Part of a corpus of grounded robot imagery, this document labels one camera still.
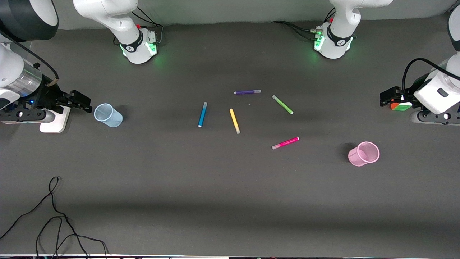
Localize pink marker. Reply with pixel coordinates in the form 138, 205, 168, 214
271, 137, 300, 150

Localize blue marker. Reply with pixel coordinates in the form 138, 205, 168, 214
198, 102, 208, 128

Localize translucent blue plastic cup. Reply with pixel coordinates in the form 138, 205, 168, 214
94, 103, 123, 128

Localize translucent pink plastic cup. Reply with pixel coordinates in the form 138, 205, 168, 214
348, 141, 380, 167

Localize green marker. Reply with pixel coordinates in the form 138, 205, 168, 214
272, 95, 294, 115

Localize yellow marker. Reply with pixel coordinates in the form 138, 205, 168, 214
229, 108, 241, 134

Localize white flat base plate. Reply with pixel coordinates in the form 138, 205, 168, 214
40, 106, 71, 133

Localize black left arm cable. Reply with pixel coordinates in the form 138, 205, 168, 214
402, 58, 460, 95

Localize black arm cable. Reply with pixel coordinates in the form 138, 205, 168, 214
402, 58, 460, 95
0, 31, 60, 82

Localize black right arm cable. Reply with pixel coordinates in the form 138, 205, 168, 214
0, 31, 60, 82

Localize loose black table cable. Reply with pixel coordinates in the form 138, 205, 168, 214
0, 176, 109, 258

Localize black right arm base cables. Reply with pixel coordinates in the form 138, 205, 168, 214
114, 6, 164, 46

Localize black arm base cables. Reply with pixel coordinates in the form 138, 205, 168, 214
272, 7, 336, 42
114, 6, 164, 46

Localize black left arm base cables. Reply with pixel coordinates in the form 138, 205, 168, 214
272, 7, 336, 42

